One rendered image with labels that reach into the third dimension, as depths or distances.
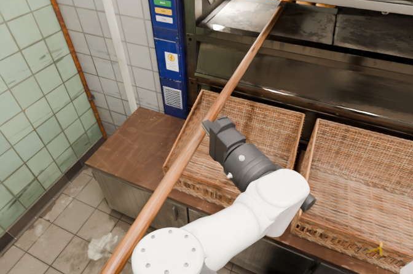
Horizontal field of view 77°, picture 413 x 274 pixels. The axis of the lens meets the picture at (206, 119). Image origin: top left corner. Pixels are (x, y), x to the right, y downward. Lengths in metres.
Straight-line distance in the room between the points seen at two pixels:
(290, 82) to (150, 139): 0.83
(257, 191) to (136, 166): 1.06
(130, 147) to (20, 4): 0.92
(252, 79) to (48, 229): 1.63
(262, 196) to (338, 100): 0.93
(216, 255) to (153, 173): 1.04
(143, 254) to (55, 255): 1.71
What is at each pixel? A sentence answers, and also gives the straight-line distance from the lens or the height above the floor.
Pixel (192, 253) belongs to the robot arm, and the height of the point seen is 1.39.
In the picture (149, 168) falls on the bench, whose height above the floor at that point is 0.58.
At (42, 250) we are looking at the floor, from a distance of 2.07.
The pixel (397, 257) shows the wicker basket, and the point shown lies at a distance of 1.26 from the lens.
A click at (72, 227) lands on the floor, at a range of 2.06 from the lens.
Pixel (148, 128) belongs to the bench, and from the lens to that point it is 1.61.
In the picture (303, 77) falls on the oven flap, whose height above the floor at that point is 1.03.
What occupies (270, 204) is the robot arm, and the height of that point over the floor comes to 1.32.
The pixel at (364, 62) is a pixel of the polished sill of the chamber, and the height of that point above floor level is 1.16.
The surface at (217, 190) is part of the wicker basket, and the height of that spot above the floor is 0.70.
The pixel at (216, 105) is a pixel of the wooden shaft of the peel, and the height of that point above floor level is 1.21.
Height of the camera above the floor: 1.68
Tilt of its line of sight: 42 degrees down
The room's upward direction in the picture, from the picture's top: straight up
